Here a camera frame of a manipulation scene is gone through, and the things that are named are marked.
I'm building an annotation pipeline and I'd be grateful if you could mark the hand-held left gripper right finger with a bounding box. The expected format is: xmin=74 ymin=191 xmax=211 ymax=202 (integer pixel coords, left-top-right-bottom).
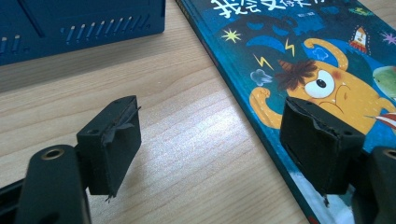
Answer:
xmin=278 ymin=96 xmax=366 ymax=197

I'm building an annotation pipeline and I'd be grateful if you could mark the blue plastic file rack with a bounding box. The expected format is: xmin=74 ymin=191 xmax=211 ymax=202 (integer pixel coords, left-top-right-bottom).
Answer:
xmin=0 ymin=0 xmax=167 ymax=67

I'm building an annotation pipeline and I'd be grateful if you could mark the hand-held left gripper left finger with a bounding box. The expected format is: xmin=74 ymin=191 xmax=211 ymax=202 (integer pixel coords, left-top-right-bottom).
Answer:
xmin=76 ymin=94 xmax=143 ymax=199

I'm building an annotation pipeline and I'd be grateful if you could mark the blue cartoon monster picture book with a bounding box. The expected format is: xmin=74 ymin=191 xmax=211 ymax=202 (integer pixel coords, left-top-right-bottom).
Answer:
xmin=175 ymin=0 xmax=396 ymax=224

